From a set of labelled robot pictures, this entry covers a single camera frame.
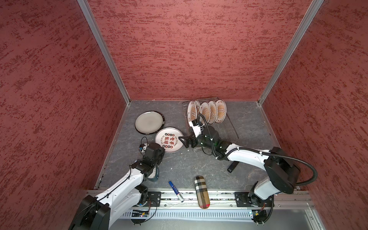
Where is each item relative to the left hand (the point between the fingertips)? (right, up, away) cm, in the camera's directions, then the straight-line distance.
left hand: (165, 149), depth 87 cm
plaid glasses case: (+21, -19, -13) cm, 32 cm away
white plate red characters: (+1, +6, +6) cm, 9 cm away
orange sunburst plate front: (+17, +24, +16) cm, 34 cm away
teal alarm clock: (-5, -12, -9) cm, 16 cm away
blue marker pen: (+8, -20, -11) cm, 24 cm away
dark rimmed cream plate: (-15, +16, +16) cm, 27 cm away
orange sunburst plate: (+26, +25, +15) cm, 39 cm away
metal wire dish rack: (+42, +10, +17) cm, 47 cm away
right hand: (+11, +9, -7) cm, 16 cm away
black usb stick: (+41, -10, -3) cm, 42 cm away
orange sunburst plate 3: (+38, +24, +13) cm, 47 cm away
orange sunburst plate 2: (+33, +25, +14) cm, 44 cm away
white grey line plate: (-15, +16, +16) cm, 27 cm away
